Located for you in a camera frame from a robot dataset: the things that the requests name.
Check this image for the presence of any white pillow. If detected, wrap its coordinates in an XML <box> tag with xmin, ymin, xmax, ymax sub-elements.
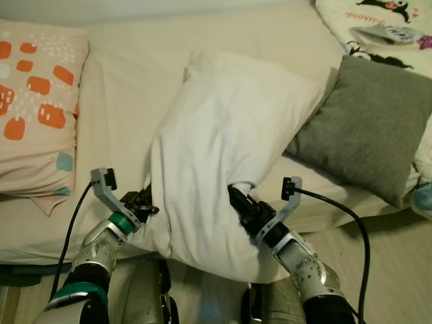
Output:
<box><xmin>138</xmin><ymin>51</ymin><xmax>326</xmax><ymax>284</ymax></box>

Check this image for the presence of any pink pillow with orange print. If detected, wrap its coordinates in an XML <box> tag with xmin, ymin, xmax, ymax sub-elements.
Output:
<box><xmin>0</xmin><ymin>19</ymin><xmax>90</xmax><ymax>217</ymax></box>

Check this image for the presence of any grey left robot leg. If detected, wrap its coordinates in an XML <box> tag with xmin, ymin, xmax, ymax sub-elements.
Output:
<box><xmin>111</xmin><ymin>256</ymin><xmax>180</xmax><ymax>324</ymax></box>

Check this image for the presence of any grey robot leg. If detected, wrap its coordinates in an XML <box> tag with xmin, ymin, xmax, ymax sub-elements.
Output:
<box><xmin>244</xmin><ymin>280</ymin><xmax>304</xmax><ymax>324</ymax></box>
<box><xmin>111</xmin><ymin>256</ymin><xmax>180</xmax><ymax>324</ymax></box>

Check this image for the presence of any grey right robot leg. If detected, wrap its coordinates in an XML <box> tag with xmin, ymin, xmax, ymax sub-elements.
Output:
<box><xmin>244</xmin><ymin>280</ymin><xmax>304</xmax><ymax>324</ymax></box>

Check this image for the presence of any bed with cream sheet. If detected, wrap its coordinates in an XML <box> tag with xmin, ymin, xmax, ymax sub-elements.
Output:
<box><xmin>0</xmin><ymin>0</ymin><xmax>432</xmax><ymax>267</ymax></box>

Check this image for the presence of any grey square cushion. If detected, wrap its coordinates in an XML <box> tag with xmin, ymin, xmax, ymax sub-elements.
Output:
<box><xmin>285</xmin><ymin>55</ymin><xmax>432</xmax><ymax>209</ymax></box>

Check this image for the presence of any grey flat pouch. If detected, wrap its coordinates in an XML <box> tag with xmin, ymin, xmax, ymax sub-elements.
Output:
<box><xmin>350</xmin><ymin>25</ymin><xmax>425</xmax><ymax>49</ymax></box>

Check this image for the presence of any cream cartoon print blanket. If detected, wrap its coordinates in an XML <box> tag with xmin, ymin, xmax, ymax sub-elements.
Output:
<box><xmin>314</xmin><ymin>0</ymin><xmax>432</xmax><ymax>220</ymax></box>

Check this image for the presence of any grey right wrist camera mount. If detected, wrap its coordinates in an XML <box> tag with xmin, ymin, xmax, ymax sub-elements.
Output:
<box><xmin>255</xmin><ymin>177</ymin><xmax>303</xmax><ymax>245</ymax></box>

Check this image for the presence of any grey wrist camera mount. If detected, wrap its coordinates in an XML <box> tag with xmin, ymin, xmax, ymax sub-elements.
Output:
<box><xmin>90</xmin><ymin>168</ymin><xmax>142</xmax><ymax>234</ymax></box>
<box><xmin>255</xmin><ymin>177</ymin><xmax>303</xmax><ymax>245</ymax></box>

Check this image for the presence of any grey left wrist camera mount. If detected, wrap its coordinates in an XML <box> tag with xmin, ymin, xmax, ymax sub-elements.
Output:
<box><xmin>90</xmin><ymin>168</ymin><xmax>142</xmax><ymax>234</ymax></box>

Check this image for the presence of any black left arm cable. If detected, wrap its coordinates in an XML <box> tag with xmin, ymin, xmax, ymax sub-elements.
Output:
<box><xmin>49</xmin><ymin>179</ymin><xmax>97</xmax><ymax>303</ymax></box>

